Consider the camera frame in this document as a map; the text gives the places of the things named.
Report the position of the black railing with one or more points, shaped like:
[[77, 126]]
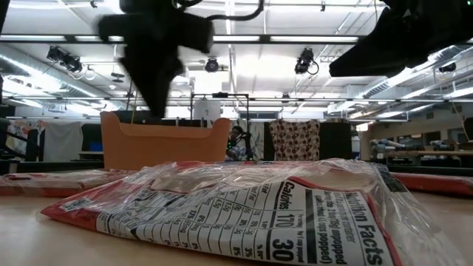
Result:
[[22, 144]]

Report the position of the brown patterned cloth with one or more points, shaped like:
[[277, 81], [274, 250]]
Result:
[[293, 138]]

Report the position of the popcorn bag with nutrition label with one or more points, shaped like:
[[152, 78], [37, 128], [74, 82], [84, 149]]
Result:
[[240, 221]]

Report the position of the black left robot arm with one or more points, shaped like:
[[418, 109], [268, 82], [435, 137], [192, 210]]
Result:
[[3, 11]]

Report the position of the orange plastic basket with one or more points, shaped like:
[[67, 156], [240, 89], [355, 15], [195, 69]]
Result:
[[162, 151]]

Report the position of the seated person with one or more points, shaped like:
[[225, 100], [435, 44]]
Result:
[[235, 147]]

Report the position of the white hanging cloth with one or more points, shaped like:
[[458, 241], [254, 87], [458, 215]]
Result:
[[63, 142]]

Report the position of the black ceiling spotlight cluster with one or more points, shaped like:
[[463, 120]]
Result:
[[64, 59]]

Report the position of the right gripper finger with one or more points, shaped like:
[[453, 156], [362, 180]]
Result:
[[377, 59]]

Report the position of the white cylinder tank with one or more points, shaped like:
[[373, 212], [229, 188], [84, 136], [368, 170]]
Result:
[[207, 110]]

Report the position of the red popcorn bag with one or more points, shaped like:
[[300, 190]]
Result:
[[436, 184], [44, 183]]

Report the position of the black metal stand frame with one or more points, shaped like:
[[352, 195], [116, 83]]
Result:
[[220, 95]]

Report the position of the round black ceiling lamp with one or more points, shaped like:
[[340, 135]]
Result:
[[211, 65]]

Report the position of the cluttered workbench shelving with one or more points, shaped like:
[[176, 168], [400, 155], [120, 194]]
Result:
[[417, 147]]

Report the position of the black cabinet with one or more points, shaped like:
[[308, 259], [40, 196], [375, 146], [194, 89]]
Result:
[[335, 140]]

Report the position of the overhead LED light bar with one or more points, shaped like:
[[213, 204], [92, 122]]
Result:
[[295, 38]]

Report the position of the black aluminium table frame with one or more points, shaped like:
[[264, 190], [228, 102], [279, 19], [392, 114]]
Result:
[[55, 166]]

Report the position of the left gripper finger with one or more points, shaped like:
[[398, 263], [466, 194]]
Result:
[[164, 85], [142, 85]]

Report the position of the long horizontal black rail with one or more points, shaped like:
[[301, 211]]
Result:
[[295, 99]]

